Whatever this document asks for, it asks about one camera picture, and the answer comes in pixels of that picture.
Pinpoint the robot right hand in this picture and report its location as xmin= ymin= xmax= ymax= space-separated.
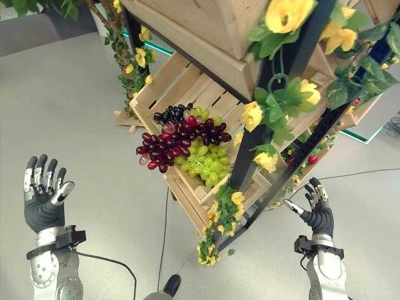
xmin=283 ymin=176 xmax=335 ymax=236

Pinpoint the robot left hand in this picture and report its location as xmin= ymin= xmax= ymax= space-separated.
xmin=22 ymin=154 xmax=76 ymax=234

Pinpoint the wooden crate with strawberries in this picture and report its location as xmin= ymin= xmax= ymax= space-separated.
xmin=274 ymin=43 xmax=384 ymax=176

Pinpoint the yellow flower green-leaf garland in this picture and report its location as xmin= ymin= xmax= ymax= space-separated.
xmin=196 ymin=182 xmax=248 ymax=267

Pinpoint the lower wooden slatted crate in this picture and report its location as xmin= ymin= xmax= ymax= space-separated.
xmin=162 ymin=168 xmax=273 ymax=237

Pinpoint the large green grape bunch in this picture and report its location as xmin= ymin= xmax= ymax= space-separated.
xmin=173 ymin=137 xmax=233 ymax=189

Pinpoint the dark red grape bunch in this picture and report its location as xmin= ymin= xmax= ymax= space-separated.
xmin=136 ymin=115 xmax=233 ymax=174

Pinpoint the robot dark foot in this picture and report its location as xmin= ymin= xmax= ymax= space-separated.
xmin=162 ymin=274 xmax=182 ymax=298

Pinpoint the wooden slatted fruit crate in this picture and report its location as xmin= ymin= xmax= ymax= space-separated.
xmin=129 ymin=51 xmax=267 ymax=206

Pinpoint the small green grape bunch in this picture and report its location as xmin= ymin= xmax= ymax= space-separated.
xmin=189 ymin=106 xmax=224 ymax=126

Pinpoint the black grape bunch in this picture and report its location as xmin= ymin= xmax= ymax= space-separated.
xmin=153 ymin=103 xmax=194 ymax=124

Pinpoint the yellow flower ivy garland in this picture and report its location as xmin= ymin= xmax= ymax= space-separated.
xmin=104 ymin=0 xmax=157 ymax=121

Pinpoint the large yellow artificial flower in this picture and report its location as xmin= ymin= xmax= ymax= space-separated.
xmin=265 ymin=0 xmax=316 ymax=34

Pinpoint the plain wooden box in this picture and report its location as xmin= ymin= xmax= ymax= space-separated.
xmin=120 ymin=0 xmax=273 ymax=103

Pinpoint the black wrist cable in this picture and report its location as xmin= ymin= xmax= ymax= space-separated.
xmin=69 ymin=246 xmax=138 ymax=300

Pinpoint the black metal shelf frame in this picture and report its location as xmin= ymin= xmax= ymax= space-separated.
xmin=122 ymin=0 xmax=391 ymax=253

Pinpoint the black cable on floor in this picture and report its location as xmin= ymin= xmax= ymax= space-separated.
xmin=157 ymin=187 xmax=170 ymax=293

